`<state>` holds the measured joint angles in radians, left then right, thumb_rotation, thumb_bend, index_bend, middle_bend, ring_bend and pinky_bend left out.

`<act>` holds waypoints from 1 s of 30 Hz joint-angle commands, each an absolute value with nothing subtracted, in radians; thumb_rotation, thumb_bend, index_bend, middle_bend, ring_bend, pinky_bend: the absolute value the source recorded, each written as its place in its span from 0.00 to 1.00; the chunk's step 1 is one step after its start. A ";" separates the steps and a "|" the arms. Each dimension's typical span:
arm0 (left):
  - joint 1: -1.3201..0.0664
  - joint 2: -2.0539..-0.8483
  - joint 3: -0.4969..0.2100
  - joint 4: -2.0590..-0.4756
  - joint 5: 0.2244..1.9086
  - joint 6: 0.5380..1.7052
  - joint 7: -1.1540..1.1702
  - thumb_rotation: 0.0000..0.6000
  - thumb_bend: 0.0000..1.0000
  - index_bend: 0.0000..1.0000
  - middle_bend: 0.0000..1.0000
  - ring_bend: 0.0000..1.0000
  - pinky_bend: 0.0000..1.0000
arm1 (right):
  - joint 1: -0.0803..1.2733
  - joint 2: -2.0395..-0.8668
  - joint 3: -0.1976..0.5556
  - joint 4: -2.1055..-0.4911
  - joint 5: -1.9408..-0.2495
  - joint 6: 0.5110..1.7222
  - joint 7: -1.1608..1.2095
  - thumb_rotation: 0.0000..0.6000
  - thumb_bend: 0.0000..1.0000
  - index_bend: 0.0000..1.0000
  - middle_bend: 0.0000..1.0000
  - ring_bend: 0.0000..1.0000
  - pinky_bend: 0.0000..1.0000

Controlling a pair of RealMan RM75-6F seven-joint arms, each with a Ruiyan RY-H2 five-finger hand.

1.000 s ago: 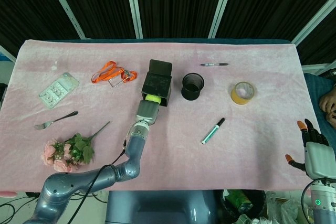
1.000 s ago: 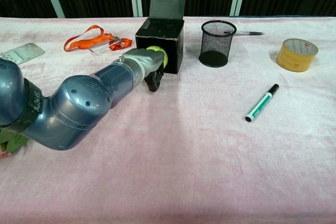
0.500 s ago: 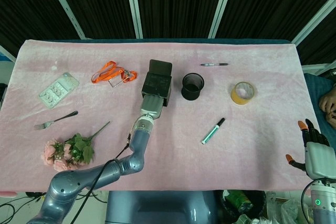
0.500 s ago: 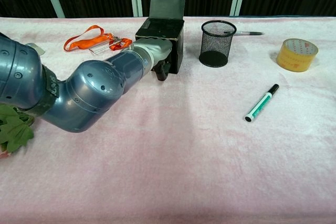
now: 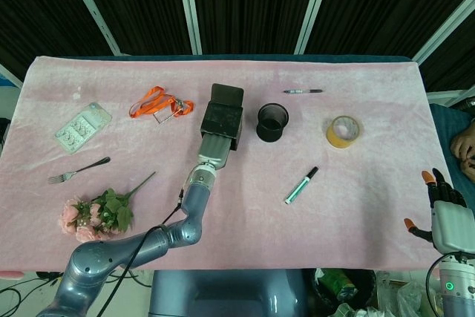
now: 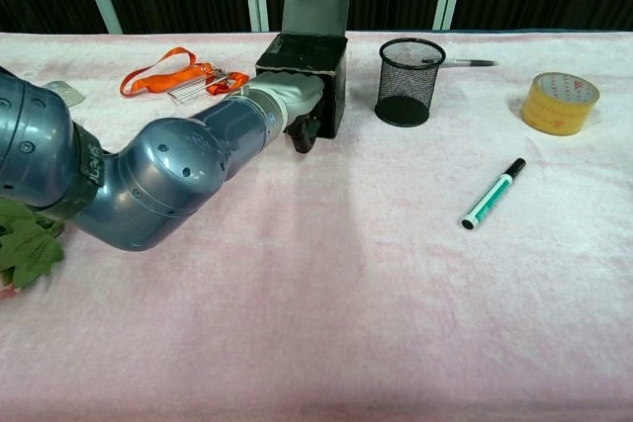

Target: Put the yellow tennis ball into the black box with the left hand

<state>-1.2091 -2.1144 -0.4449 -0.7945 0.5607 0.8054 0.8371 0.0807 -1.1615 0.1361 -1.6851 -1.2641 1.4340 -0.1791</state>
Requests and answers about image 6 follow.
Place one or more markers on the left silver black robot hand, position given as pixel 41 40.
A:
pixel 297 96

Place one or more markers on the clear plastic badge holder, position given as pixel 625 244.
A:
pixel 190 90

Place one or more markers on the green white marker pen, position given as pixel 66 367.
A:
pixel 492 194

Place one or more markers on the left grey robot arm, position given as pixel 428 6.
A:
pixel 148 170

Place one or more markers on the printed plastic card package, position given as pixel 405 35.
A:
pixel 66 91

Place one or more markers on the black mesh pen holder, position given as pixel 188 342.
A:
pixel 408 83

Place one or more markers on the yellow packing tape roll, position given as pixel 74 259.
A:
pixel 559 103

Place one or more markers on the green artificial leaf plant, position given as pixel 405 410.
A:
pixel 27 249

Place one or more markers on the pink plush table cloth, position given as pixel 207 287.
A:
pixel 376 264

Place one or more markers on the open black cardboard box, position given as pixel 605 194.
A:
pixel 304 56

